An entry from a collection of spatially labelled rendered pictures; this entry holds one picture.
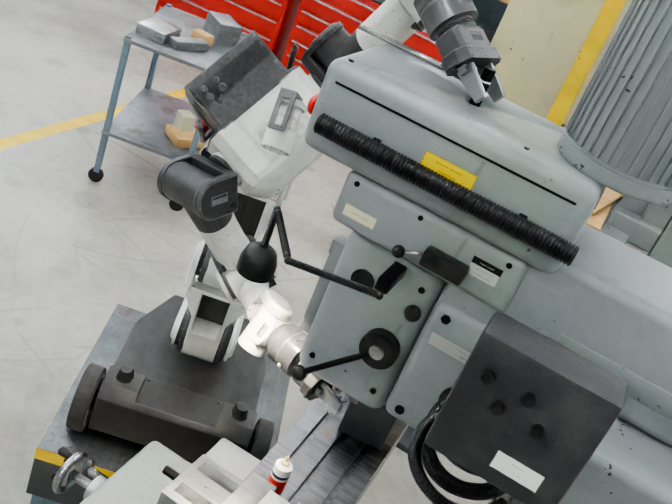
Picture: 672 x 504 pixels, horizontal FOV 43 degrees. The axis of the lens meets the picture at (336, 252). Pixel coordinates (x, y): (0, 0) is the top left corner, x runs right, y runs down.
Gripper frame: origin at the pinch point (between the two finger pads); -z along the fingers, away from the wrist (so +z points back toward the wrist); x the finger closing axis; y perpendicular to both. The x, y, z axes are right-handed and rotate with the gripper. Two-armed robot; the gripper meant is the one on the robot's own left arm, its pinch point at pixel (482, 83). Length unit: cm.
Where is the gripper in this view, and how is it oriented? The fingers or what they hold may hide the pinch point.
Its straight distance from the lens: 142.3
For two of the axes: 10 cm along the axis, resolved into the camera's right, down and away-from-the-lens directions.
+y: 6.4, -4.1, -6.6
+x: -6.6, 1.5, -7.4
